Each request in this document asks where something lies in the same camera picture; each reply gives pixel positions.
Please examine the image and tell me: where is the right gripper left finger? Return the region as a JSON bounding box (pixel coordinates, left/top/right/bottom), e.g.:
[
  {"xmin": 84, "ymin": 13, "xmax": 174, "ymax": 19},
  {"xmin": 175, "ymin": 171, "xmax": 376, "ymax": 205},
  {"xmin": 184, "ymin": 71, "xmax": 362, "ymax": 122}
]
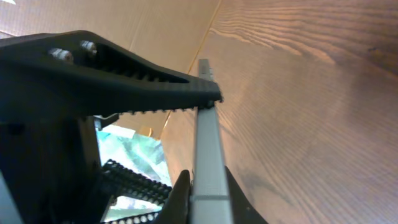
[{"xmin": 1, "ymin": 30, "xmax": 223, "ymax": 124}]

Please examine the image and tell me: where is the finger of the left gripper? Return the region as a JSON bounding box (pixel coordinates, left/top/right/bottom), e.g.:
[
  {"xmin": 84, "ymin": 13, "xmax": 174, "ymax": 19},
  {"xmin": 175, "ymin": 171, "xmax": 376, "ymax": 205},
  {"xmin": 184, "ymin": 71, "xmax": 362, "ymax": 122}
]
[
  {"xmin": 225, "ymin": 166, "xmax": 268, "ymax": 224},
  {"xmin": 154, "ymin": 170, "xmax": 191, "ymax": 224}
]

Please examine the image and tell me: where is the Galaxy smartphone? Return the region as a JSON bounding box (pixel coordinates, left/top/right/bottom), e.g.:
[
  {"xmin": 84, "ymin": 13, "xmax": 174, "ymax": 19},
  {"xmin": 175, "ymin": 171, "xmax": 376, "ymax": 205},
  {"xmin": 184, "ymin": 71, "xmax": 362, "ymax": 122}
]
[{"xmin": 189, "ymin": 58, "xmax": 234, "ymax": 224}]

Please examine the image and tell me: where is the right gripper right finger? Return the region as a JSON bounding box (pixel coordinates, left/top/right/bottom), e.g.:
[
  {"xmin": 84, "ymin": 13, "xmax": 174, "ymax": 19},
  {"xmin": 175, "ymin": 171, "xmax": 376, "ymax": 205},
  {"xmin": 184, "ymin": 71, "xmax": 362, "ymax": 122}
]
[{"xmin": 101, "ymin": 159, "xmax": 172, "ymax": 207}]

